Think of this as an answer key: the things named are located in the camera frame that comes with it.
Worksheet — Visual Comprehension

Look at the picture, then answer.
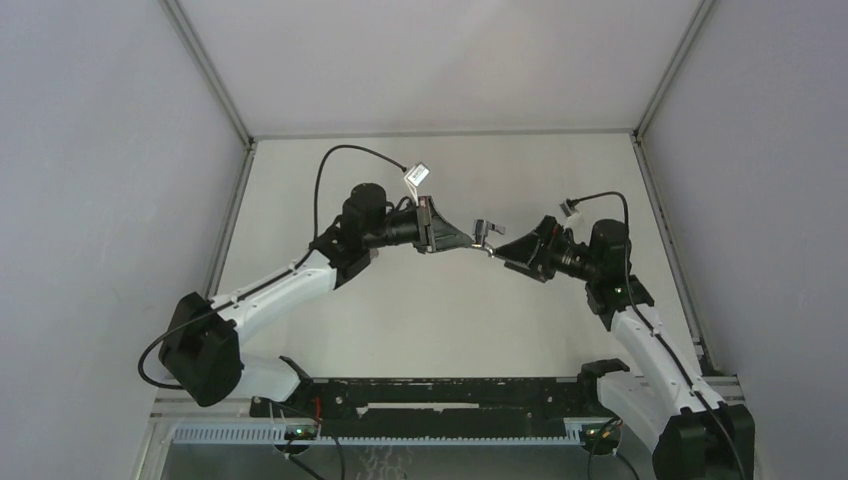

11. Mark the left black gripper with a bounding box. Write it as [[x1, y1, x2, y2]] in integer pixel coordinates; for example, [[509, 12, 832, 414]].
[[363, 197, 471, 256]]

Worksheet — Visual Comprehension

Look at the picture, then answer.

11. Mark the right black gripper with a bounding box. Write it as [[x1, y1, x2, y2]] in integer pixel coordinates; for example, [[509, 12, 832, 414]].
[[493, 214, 601, 284]]

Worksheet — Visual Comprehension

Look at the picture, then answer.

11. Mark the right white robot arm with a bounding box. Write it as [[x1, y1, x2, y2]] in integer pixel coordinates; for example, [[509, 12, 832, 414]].
[[492, 216, 755, 479]]

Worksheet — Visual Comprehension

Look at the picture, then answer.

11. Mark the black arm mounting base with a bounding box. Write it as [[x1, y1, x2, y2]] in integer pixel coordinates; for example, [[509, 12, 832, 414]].
[[249, 359, 629, 437]]

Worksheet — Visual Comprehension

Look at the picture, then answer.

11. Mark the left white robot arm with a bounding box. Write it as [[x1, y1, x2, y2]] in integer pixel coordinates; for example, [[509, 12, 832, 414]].
[[156, 183, 475, 417]]

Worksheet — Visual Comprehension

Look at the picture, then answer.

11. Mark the right green circuit board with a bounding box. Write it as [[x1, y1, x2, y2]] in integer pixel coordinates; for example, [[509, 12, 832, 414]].
[[580, 427, 621, 445]]

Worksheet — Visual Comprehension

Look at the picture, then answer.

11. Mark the green circuit board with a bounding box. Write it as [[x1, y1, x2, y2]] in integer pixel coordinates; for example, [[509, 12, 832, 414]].
[[580, 427, 621, 445], [284, 425, 320, 441]]

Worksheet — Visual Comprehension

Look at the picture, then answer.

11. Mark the left green circuit board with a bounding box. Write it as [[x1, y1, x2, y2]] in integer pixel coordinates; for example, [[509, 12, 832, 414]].
[[284, 425, 320, 441]]

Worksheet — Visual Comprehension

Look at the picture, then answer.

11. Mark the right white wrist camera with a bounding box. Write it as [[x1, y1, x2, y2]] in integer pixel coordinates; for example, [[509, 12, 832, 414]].
[[560, 199, 583, 225]]

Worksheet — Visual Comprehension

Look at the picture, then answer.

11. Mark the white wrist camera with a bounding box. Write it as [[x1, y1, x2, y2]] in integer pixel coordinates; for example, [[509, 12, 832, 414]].
[[560, 199, 583, 225], [403, 162, 430, 201]]

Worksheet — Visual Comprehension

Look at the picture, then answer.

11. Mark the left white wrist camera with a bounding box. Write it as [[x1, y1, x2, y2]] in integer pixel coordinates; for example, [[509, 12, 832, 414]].
[[403, 162, 430, 201]]

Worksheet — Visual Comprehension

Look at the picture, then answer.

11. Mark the right black camera cable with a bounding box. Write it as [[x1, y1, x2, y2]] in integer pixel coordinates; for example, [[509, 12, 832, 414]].
[[569, 190, 750, 480]]

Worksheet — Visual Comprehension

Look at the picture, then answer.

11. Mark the black camera cable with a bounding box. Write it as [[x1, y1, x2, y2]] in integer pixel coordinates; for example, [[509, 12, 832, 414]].
[[137, 144, 409, 391], [569, 190, 750, 480]]

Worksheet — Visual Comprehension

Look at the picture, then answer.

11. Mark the left black camera cable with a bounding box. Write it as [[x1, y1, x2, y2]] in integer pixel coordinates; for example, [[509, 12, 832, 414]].
[[137, 144, 409, 391]]

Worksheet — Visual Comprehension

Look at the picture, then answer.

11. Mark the aluminium enclosure frame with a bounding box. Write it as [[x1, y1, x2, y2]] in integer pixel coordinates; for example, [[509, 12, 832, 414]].
[[132, 0, 770, 480]]

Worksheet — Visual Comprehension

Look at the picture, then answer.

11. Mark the white slotted cable duct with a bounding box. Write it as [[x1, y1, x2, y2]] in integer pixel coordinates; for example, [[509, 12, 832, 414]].
[[171, 422, 600, 446]]

